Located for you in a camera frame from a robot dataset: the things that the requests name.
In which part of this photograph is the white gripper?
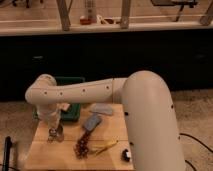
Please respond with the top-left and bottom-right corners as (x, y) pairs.
(36, 103), (70, 129)

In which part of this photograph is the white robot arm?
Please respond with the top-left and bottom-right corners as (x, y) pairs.
(25, 71), (186, 171)

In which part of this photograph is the metal cup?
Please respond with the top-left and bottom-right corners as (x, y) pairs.
(48, 125), (64, 142)

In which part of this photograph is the yellow fork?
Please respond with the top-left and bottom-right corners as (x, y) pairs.
(89, 140), (118, 155)

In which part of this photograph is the green plastic bin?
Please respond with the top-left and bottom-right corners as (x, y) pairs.
(33, 77), (85, 122)

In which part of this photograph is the black stand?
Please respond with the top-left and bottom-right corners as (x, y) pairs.
(2, 136), (12, 171)

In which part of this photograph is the wooden board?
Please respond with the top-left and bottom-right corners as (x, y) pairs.
(24, 104), (134, 171)

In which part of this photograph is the grey cloth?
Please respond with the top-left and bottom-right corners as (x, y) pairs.
(90, 103), (113, 116)

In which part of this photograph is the small black object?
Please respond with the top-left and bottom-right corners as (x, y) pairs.
(121, 149), (131, 162)

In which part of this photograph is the red and white bottle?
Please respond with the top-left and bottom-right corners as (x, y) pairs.
(80, 0), (97, 25)

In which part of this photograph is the grey spatula with wooden handle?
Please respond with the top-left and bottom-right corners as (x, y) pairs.
(74, 113), (102, 159)

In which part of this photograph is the black cable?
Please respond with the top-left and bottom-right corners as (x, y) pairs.
(179, 132), (213, 171)

